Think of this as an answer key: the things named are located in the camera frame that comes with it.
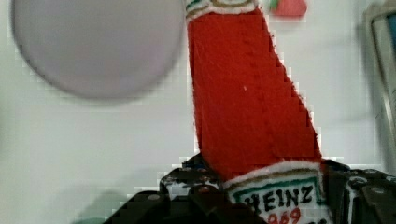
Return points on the red strawberry toy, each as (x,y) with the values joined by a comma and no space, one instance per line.
(288,8)

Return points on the black toaster oven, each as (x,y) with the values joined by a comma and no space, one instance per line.
(379,24)

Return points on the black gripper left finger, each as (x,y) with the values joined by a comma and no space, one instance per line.
(193,189)

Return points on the grey oval plate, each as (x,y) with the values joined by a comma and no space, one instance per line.
(99,49)

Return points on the red plush ketchup bottle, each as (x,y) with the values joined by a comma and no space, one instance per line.
(252,127)

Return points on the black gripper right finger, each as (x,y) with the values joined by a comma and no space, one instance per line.
(356,196)

